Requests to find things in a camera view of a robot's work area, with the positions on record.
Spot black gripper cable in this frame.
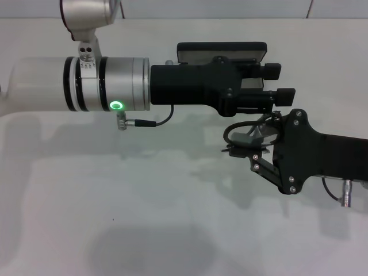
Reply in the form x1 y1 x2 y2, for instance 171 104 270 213
320 176 368 208
116 104 174 131

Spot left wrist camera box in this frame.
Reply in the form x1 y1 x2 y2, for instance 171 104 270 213
59 0 122 79

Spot black glasses case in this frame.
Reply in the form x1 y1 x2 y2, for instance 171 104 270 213
175 41 268 90

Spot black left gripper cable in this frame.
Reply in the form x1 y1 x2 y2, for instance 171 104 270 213
116 104 174 131

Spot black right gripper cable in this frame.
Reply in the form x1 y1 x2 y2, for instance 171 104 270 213
320 176 368 208

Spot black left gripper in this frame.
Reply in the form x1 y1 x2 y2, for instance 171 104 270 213
150 55 282 118

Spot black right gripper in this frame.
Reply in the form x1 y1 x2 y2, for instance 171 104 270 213
228 87 368 196

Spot black glasses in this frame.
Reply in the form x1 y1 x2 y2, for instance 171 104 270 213
220 113 282 154

